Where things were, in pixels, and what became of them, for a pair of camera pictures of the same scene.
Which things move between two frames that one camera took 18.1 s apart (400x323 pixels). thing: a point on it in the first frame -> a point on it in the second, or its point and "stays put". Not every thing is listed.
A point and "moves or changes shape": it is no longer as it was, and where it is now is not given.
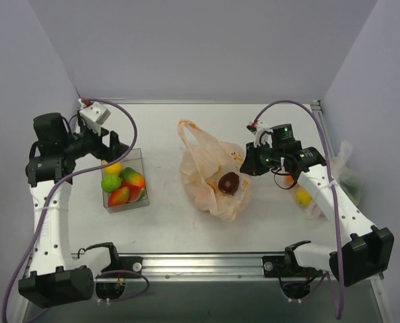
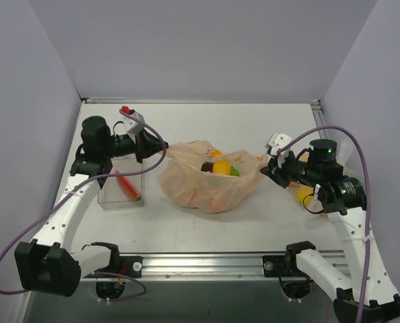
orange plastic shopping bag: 203,161 moves or changes shape
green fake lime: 110,183 -> 234,171
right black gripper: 251,160 -> 284,169
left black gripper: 105,145 -> 139,147
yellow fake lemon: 116,168 -> 221,166
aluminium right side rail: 317,106 stays put
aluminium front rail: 267,267 stays put
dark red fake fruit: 229,183 -> 207,166
